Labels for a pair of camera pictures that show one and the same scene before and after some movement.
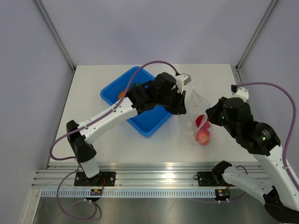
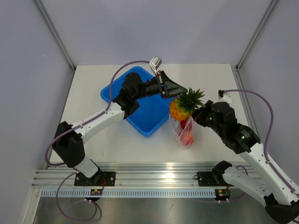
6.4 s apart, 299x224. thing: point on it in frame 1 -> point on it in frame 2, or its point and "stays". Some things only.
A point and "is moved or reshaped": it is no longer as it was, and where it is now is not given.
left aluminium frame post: [55, 32] stays
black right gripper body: [216, 116] -> [204, 118]
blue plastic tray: [146, 122] stays
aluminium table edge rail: [135, 175] stays
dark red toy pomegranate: [198, 120] is moved or reshaped
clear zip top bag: [198, 124] -> [184, 129]
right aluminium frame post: [266, 15] stays
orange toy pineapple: [121, 93] is moved or reshaped
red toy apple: [202, 135] -> [187, 136]
